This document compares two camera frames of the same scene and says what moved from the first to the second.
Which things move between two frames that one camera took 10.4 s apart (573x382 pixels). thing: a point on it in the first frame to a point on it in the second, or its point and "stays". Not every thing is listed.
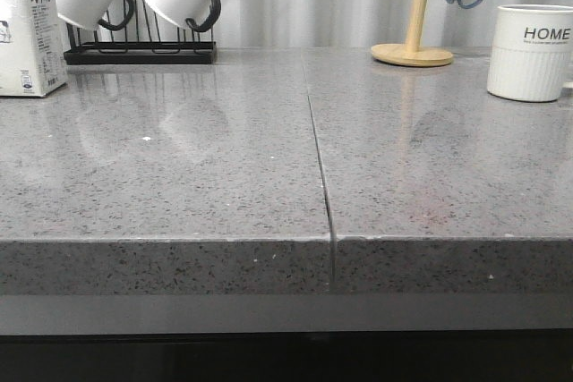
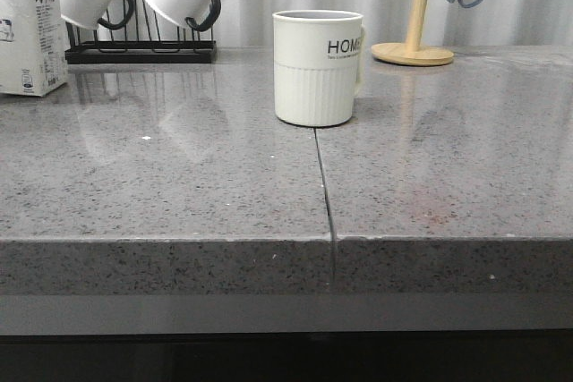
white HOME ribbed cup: (532, 55) to (320, 58)
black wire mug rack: (139, 43) stays
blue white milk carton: (33, 57) stays
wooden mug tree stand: (409, 54) stays
